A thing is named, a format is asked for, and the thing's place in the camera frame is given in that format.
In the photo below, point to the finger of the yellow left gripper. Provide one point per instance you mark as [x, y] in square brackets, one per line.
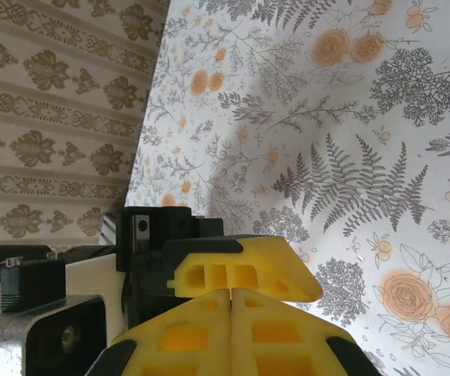
[256, 258]

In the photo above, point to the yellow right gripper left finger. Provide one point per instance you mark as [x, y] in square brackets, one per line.
[209, 313]

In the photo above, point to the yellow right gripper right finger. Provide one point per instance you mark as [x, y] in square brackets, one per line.
[240, 344]

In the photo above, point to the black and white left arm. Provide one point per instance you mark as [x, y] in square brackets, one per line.
[91, 282]

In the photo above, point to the floral table cover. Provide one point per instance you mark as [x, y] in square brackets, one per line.
[326, 196]

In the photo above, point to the aluminium table side rail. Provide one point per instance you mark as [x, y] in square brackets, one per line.
[109, 233]

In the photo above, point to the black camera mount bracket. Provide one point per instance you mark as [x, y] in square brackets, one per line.
[33, 286]

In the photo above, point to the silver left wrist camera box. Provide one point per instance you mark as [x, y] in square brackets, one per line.
[52, 344]

